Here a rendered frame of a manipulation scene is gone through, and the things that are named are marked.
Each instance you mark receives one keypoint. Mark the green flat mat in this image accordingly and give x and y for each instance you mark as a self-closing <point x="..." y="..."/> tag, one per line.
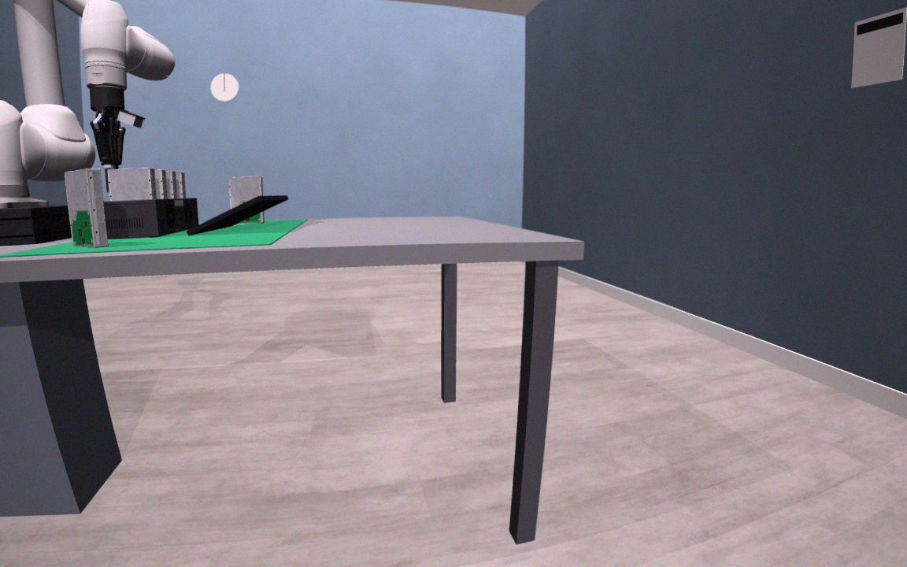
<point x="180" y="240"/>

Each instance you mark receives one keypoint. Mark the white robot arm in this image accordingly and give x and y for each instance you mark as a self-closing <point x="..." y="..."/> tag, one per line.
<point x="52" y="141"/>

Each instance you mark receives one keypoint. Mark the grey hard drive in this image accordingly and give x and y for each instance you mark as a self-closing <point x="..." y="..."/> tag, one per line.
<point x="171" y="184"/>
<point x="242" y="189"/>
<point x="86" y="208"/>
<point x="132" y="184"/>
<point x="180" y="183"/>
<point x="161" y="184"/>

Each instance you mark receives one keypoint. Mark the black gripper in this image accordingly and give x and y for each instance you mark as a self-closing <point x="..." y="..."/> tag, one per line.
<point x="106" y="127"/>

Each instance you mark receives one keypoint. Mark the black-framed status screen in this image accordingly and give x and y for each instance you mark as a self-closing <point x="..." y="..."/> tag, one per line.
<point x="230" y="218"/>

